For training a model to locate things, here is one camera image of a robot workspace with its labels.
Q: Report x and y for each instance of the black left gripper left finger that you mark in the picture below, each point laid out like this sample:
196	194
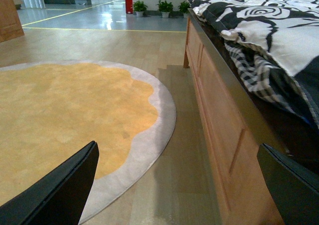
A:
59	197

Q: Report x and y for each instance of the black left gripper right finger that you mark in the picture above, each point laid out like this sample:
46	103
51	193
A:
293	187

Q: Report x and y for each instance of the yellow and grey round rug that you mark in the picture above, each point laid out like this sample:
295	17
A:
51	110

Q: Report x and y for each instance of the black and white floral duvet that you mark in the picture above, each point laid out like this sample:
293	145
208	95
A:
284	31

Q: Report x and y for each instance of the wooden cabinet at left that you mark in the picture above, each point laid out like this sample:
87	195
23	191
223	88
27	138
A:
10	26

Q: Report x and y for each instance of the potted green plant left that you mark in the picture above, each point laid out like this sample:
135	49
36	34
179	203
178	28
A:
139	8

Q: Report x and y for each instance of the potted green plant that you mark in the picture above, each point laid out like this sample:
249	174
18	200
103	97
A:
183	8
165	8
139	8

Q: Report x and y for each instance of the potted green plant right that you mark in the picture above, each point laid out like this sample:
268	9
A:
183	8

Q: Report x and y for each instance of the potted green plant middle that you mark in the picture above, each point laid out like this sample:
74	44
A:
165	8

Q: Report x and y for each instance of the red fire extinguisher cabinet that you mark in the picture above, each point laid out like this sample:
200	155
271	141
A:
128	0

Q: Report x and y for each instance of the wooden bed frame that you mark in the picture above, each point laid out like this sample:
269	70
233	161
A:
233	129

